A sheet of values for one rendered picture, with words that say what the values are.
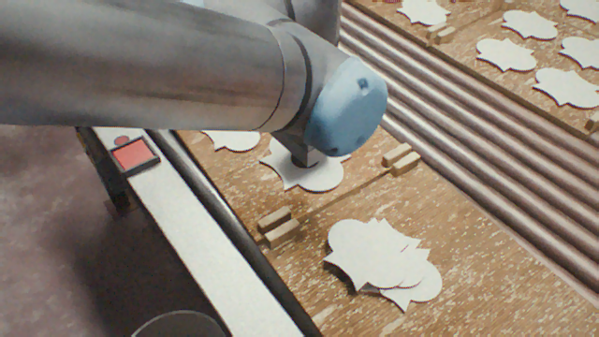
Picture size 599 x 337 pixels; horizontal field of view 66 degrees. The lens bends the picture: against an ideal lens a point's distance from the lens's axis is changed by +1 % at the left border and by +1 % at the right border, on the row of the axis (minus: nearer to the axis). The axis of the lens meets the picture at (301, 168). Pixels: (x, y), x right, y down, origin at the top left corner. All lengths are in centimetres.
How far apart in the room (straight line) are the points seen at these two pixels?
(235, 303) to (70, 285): 130
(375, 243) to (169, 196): 38
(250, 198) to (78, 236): 136
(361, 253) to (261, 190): 22
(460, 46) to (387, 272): 69
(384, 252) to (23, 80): 58
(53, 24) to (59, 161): 221
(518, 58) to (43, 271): 177
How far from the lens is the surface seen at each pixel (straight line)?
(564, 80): 118
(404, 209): 80
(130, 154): 94
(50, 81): 22
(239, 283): 74
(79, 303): 191
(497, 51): 122
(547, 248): 87
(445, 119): 102
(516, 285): 77
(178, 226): 81
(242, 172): 84
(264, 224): 73
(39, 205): 227
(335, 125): 32
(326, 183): 63
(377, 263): 70
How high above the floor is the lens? 156
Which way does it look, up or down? 48 degrees down
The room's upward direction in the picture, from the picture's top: straight up
